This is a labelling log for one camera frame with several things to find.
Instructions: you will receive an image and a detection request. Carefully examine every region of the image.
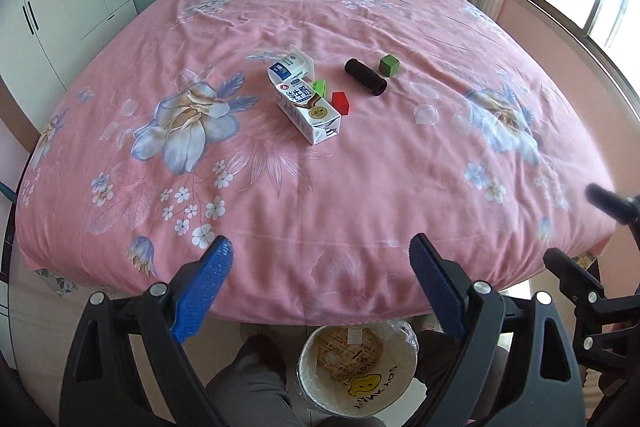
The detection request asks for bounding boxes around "pink floral blanket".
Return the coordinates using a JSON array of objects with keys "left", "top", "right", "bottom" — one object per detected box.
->
[{"left": 15, "top": 0, "right": 618, "bottom": 325}]

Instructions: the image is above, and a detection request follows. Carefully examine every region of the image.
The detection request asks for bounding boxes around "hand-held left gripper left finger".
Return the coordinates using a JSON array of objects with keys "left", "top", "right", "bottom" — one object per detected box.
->
[{"left": 59, "top": 235, "right": 236, "bottom": 427}]

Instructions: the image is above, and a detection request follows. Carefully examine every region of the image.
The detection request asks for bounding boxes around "white milk carton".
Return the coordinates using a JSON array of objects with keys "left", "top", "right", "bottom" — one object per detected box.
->
[{"left": 267, "top": 47, "right": 343, "bottom": 146}]

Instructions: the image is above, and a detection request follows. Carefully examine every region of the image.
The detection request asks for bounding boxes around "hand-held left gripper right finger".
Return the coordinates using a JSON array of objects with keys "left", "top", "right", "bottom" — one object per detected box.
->
[{"left": 408, "top": 233, "right": 587, "bottom": 427}]

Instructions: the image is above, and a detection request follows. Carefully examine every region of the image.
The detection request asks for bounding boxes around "dark green cube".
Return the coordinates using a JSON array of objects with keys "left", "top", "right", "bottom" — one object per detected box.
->
[{"left": 378, "top": 54, "right": 402, "bottom": 78}]

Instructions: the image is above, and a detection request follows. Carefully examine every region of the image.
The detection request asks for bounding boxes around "white bin with plastic liner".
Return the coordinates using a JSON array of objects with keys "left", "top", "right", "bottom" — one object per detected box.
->
[{"left": 297, "top": 319, "right": 420, "bottom": 420}]

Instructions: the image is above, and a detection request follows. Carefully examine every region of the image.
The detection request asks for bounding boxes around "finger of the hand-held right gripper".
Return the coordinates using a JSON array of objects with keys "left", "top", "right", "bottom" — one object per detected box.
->
[
  {"left": 586, "top": 183, "right": 640, "bottom": 226},
  {"left": 542, "top": 248, "right": 640, "bottom": 370}
]

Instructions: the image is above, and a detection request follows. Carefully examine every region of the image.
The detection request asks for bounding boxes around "patterned bed sheet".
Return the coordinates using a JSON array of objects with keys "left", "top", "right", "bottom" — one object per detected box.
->
[{"left": 35, "top": 268, "right": 83, "bottom": 299}]

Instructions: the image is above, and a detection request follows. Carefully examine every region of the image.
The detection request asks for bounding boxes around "black cylindrical roll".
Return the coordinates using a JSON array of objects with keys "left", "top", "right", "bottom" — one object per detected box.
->
[{"left": 344, "top": 57, "right": 388, "bottom": 98}]

